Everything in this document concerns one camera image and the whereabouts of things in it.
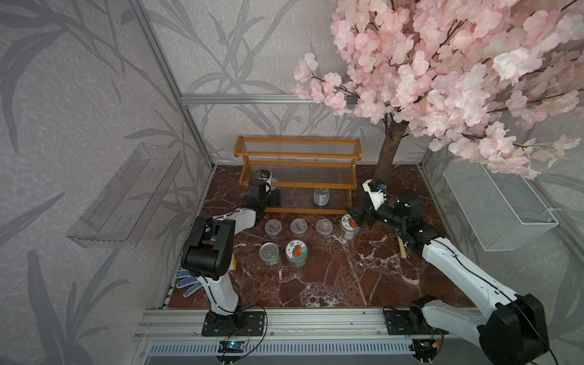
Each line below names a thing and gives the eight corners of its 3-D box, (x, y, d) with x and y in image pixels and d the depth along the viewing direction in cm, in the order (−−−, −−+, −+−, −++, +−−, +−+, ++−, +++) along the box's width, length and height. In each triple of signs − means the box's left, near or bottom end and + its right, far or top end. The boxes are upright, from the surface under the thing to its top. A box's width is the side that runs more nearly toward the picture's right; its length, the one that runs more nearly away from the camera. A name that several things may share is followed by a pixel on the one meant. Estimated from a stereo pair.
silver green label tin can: (259, 267, 87) (257, 261, 83) (262, 248, 92) (260, 242, 88) (279, 267, 87) (277, 261, 83) (280, 248, 92) (279, 242, 88)
